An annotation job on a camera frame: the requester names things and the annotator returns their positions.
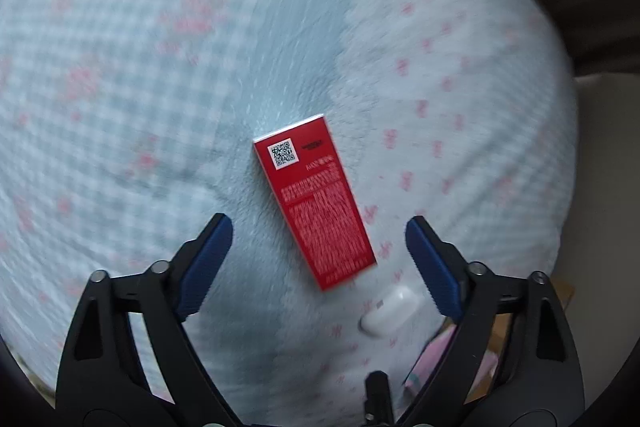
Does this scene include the patterned blue pink bedsheet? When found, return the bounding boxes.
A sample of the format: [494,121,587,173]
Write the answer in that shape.
[1,0,577,426]

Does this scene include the white earbuds case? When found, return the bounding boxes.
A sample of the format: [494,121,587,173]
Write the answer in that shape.
[359,285,422,337]

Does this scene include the red rectangular box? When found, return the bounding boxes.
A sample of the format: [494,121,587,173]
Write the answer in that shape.
[253,114,376,291]

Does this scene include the cardboard box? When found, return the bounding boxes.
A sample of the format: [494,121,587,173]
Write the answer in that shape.
[401,278,576,405]

